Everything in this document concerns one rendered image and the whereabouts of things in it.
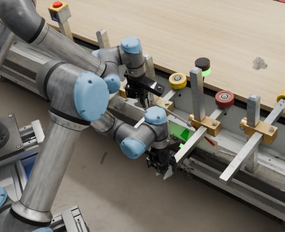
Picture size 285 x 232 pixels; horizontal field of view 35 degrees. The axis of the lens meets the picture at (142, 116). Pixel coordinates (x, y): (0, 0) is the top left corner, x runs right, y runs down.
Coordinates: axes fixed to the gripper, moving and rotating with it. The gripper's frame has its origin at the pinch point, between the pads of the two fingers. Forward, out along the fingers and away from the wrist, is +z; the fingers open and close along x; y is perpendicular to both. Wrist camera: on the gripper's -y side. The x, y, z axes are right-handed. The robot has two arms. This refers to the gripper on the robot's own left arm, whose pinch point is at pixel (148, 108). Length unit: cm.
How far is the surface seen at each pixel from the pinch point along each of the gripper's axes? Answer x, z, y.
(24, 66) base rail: -43, 22, 96
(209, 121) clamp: -1.9, 4.8, -26.1
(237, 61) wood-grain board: -40, 2, -31
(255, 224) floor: -11, 92, -46
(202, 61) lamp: -7.7, -22.0, -22.9
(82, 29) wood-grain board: -56, 2, 58
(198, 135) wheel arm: 5.8, 5.8, -23.0
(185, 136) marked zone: -3.3, 17.7, -14.1
